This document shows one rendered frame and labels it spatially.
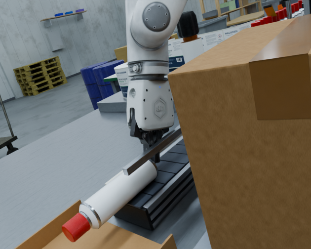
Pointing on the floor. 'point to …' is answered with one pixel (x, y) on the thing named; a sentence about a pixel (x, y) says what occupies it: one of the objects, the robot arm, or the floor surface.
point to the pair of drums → (105, 67)
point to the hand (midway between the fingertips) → (151, 153)
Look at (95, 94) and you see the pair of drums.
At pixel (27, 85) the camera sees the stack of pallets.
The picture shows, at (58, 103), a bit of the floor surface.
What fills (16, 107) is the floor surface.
